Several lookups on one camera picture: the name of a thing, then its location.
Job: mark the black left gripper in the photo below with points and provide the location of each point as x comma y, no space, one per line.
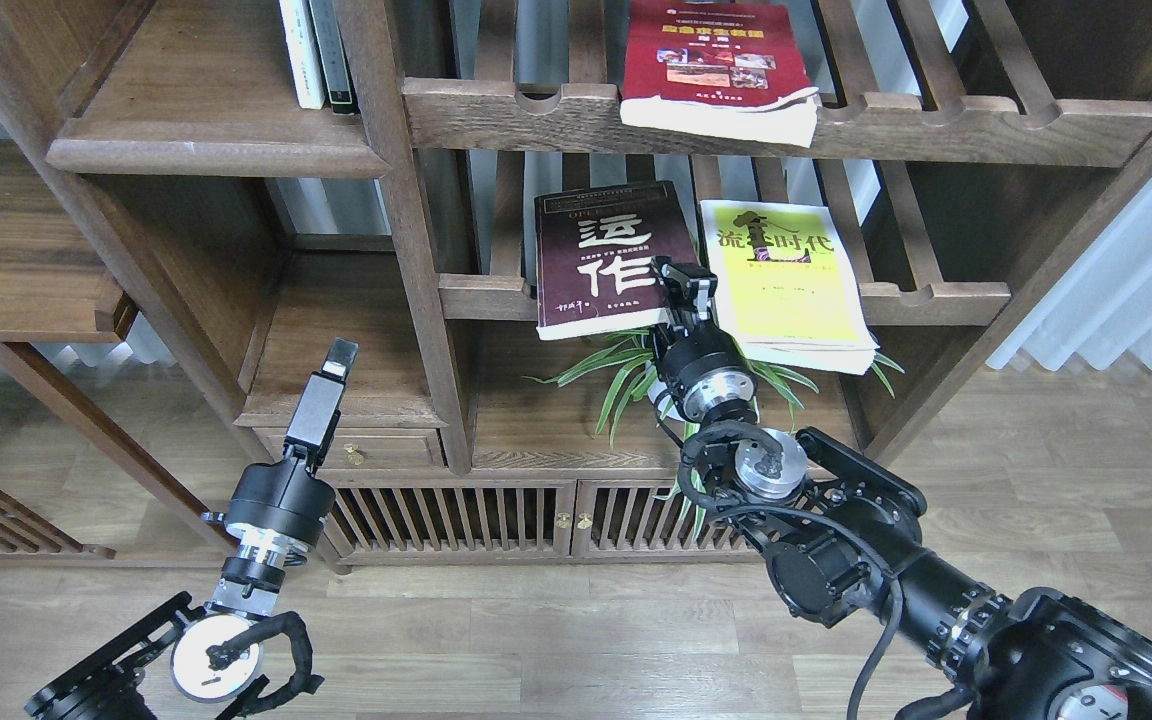
286,496

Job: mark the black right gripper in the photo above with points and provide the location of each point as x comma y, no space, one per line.
699,364

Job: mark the dark brown book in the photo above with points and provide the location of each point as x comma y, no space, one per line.
595,251

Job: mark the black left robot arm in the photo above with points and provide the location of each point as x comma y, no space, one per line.
234,650

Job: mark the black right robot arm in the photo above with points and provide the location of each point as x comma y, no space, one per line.
839,533

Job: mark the brass drawer knob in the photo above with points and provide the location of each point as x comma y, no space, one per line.
354,456

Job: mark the yellow green book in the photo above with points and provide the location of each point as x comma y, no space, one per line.
786,291

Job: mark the green spider plant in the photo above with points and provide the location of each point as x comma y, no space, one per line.
616,375

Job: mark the white plant pot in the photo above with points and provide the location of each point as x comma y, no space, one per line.
664,403

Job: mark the red book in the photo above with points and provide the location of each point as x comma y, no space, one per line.
725,70

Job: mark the brass cabinet door knobs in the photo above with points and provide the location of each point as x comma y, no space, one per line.
566,520

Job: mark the dark upright book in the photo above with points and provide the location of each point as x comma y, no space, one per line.
340,92

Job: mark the white upright book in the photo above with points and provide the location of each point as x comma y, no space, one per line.
300,40

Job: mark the white curtain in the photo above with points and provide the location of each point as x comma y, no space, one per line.
1100,312

